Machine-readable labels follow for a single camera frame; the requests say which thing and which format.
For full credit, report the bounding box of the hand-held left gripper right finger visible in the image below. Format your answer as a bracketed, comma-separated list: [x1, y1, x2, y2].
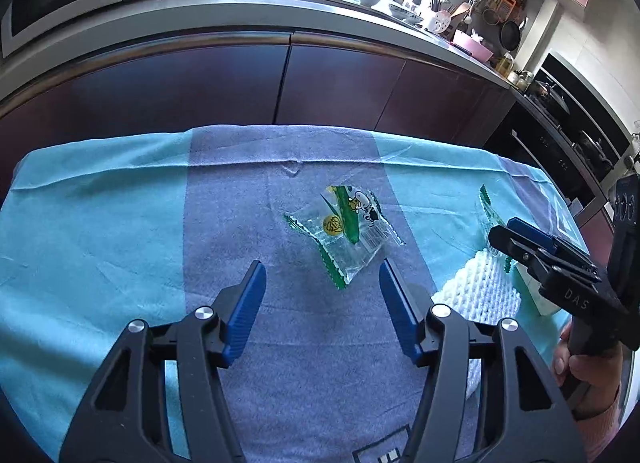
[378, 260, 587, 463]

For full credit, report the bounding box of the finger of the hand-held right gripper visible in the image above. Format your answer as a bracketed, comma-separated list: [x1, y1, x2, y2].
[507, 217, 603, 285]
[488, 225, 596, 290]

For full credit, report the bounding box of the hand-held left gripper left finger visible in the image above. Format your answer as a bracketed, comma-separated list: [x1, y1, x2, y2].
[59, 259, 267, 463]

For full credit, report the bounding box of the clear green-edged snack wrapper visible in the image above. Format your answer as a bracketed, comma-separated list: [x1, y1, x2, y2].
[475, 184, 516, 274]

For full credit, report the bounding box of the large white foam fruit net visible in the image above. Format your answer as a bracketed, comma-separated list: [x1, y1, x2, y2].
[429, 249, 522, 400]

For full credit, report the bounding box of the clear green cartoon snack wrapper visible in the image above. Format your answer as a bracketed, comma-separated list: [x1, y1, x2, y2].
[283, 184, 406, 290]

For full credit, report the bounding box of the person's right forearm pink sleeve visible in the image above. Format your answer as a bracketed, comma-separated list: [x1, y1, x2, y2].
[575, 385, 626, 461]

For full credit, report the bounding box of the person's right hand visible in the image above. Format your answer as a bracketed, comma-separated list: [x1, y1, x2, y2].
[552, 320, 626, 420]

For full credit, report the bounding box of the black cooking pot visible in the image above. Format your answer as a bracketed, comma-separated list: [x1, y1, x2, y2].
[577, 130, 613, 164]

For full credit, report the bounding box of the black wok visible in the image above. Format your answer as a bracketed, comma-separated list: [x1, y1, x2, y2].
[527, 80, 571, 114]

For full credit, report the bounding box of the teal and grey towel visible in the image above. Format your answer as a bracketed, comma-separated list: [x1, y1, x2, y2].
[0, 124, 591, 463]

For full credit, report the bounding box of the pink bowl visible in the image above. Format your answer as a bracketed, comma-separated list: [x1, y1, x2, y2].
[452, 30, 495, 62]

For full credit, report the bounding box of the hanging black frying pan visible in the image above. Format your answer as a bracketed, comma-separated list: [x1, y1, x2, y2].
[500, 20, 523, 51]

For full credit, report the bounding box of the dark red kitchen cabinet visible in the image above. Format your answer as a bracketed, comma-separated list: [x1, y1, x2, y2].
[0, 0, 518, 194]

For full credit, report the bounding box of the white perforated utensil holder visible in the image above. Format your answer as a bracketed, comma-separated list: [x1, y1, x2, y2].
[422, 10, 451, 34]

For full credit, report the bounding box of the blue and white bowl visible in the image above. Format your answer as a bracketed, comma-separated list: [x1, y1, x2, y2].
[390, 2, 426, 26]

